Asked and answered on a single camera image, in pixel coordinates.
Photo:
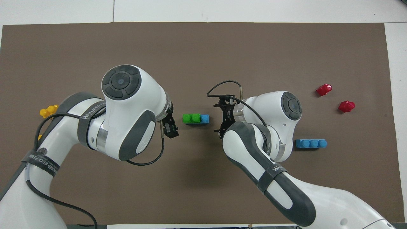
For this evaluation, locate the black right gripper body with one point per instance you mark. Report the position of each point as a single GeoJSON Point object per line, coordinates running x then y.
{"type": "Point", "coordinates": [229, 116]}

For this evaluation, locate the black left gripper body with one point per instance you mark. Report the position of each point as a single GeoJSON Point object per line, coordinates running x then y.
{"type": "Point", "coordinates": [167, 116]}

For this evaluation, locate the blue three-stud block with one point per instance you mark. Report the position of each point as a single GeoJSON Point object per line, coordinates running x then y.
{"type": "Point", "coordinates": [311, 144]}
{"type": "Point", "coordinates": [205, 119]}

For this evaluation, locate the green two-stud block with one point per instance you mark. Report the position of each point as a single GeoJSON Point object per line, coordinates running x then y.
{"type": "Point", "coordinates": [191, 118]}

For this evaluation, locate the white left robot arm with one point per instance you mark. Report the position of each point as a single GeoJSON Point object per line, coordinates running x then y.
{"type": "Point", "coordinates": [127, 95]}

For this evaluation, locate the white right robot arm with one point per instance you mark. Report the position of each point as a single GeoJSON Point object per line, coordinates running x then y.
{"type": "Point", "coordinates": [254, 149]}

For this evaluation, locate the red single-stud block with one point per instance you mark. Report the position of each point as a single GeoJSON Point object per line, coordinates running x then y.
{"type": "Point", "coordinates": [324, 90]}
{"type": "Point", "coordinates": [346, 106]}

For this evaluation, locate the brown paper mat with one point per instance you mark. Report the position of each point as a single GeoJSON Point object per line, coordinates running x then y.
{"type": "Point", "coordinates": [203, 51]}

